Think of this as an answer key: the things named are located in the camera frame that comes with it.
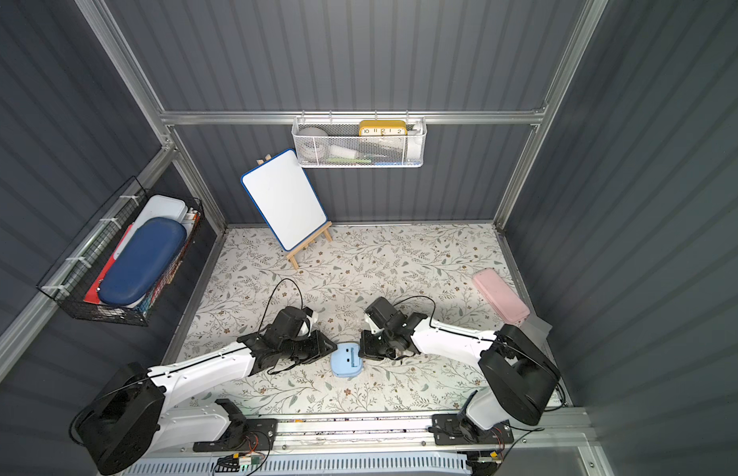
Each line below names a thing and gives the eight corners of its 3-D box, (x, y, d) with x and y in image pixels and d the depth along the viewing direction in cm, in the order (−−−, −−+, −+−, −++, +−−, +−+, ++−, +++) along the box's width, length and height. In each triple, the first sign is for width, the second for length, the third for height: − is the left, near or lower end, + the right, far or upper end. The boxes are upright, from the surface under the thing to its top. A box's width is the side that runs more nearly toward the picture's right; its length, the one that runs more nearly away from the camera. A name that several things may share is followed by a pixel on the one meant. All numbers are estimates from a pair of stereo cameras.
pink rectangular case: (508, 326, 94) (512, 322, 92) (471, 278, 106) (473, 273, 104) (528, 317, 96) (532, 313, 94) (490, 270, 108) (492, 266, 106)
